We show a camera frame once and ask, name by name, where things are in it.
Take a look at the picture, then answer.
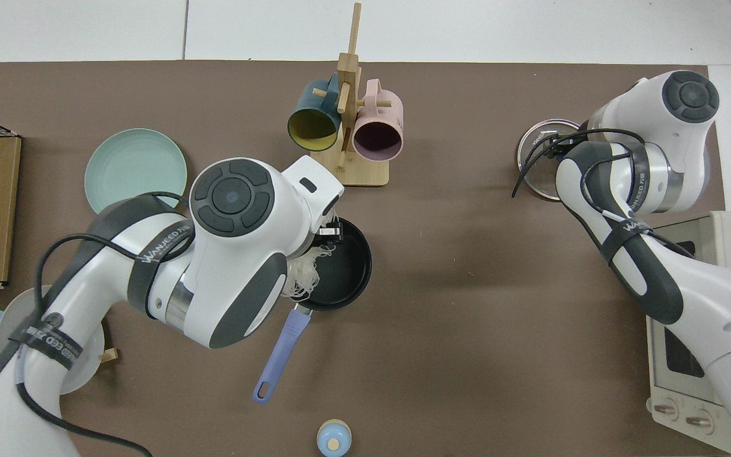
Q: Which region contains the glass lid blue knob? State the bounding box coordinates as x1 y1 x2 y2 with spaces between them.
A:
517 119 587 202

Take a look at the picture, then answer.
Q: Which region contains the white vermicelli bundle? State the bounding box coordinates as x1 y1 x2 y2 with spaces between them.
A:
282 244 336 303

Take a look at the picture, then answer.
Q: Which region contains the pale green plate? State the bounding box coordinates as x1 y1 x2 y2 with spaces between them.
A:
84 128 188 217

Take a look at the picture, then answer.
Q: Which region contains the wooden plate rack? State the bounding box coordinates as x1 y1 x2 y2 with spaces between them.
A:
0 324 119 364

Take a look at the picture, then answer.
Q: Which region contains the grey plate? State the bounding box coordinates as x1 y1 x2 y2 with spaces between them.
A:
0 285 106 397

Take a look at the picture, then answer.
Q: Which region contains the wooden cup stand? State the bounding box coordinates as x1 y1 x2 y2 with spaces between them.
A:
310 2 393 187

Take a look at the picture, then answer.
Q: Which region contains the pink mug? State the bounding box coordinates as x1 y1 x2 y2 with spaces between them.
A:
352 79 404 161

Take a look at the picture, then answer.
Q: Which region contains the teal mug yellow inside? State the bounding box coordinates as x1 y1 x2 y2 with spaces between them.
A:
287 73 345 152

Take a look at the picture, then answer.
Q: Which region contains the brown table cloth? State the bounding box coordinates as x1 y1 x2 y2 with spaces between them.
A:
0 60 725 457

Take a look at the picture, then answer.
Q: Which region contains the small blue round thing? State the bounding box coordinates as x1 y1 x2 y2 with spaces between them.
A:
316 419 352 457

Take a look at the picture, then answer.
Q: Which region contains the pale toaster oven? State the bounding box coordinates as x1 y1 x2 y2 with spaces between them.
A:
646 211 731 455

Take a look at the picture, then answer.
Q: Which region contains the black pot purple handle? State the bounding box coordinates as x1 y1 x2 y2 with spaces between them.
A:
253 216 373 406

